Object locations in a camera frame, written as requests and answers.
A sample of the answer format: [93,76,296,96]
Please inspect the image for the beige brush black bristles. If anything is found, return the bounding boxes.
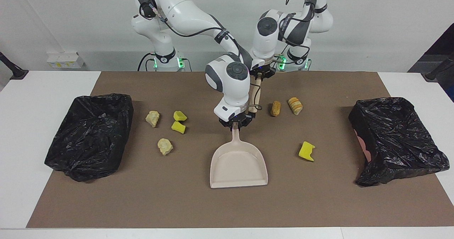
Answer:
[248,74,264,113]

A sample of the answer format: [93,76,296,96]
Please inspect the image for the beige plastic dustpan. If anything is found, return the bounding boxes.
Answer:
[210,127,268,189]

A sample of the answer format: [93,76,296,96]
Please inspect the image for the striped toy croissant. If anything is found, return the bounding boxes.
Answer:
[288,97,303,116]

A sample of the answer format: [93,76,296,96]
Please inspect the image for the large wavy yellow sponge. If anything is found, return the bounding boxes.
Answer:
[298,141,316,162]

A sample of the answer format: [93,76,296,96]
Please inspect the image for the pale foam piece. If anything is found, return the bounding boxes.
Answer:
[157,138,173,156]
[145,111,160,128]

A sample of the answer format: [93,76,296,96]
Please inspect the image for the pink bin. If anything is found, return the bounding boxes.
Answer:
[356,130,372,162]

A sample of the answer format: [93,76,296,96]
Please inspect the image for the black trash bag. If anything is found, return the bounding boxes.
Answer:
[348,97,450,187]
[44,93,134,182]

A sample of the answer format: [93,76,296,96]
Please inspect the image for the brown table mat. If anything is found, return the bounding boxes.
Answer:
[26,71,454,229]

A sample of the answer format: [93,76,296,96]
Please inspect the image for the black stand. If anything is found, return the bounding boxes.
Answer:
[0,51,29,80]
[425,53,454,82]

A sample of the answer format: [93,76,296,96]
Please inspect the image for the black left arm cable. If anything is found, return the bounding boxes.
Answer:
[278,0,321,66]

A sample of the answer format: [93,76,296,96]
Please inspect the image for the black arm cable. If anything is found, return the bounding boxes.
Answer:
[139,0,263,112]
[278,0,321,66]

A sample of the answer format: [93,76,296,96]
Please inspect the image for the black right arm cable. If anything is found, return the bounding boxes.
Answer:
[139,0,263,112]

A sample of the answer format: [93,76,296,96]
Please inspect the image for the black base cable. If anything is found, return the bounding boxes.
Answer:
[137,52,192,72]

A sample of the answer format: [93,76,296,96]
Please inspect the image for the white wall socket box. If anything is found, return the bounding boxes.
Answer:
[47,52,85,69]

